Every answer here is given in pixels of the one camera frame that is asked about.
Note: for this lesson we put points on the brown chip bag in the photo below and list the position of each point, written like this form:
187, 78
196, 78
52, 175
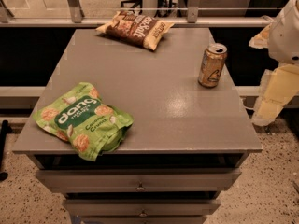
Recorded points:
140, 30

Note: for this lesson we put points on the metal window railing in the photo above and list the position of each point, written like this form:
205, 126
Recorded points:
94, 13

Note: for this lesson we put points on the top grey drawer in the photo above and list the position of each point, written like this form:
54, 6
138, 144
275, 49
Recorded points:
138, 180

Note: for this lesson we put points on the grey drawer cabinet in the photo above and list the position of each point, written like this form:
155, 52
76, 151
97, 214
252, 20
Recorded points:
178, 124

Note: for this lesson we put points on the grey drawer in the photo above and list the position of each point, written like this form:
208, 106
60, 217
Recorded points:
141, 208
138, 180

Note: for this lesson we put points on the green rice chip bag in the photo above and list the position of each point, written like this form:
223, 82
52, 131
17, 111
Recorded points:
81, 118

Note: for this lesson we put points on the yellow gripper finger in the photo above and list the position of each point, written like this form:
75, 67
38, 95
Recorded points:
277, 88
260, 41

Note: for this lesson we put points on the orange soda can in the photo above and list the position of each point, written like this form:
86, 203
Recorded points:
212, 63

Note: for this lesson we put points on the black pole stand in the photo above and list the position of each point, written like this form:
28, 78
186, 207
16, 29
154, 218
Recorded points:
4, 130

